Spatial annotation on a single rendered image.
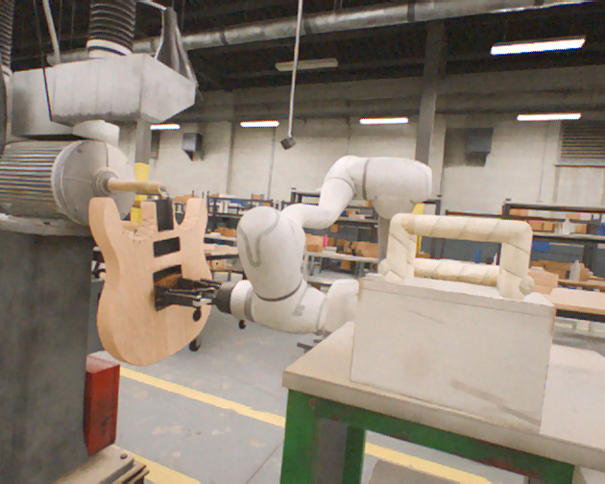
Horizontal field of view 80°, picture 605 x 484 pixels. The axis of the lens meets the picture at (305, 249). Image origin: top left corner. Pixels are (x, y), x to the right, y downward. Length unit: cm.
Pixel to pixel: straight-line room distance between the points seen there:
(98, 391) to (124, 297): 70
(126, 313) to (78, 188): 42
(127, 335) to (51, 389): 57
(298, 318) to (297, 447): 23
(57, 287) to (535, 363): 124
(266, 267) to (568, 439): 50
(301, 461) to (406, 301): 34
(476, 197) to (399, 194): 1075
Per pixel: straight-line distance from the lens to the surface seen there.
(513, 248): 58
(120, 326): 90
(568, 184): 1223
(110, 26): 115
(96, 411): 157
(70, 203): 117
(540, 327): 59
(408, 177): 112
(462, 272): 74
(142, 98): 94
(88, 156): 120
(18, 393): 143
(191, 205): 106
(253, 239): 64
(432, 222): 59
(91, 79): 108
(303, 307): 74
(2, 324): 145
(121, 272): 87
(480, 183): 1192
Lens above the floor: 117
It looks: 3 degrees down
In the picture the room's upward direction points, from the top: 5 degrees clockwise
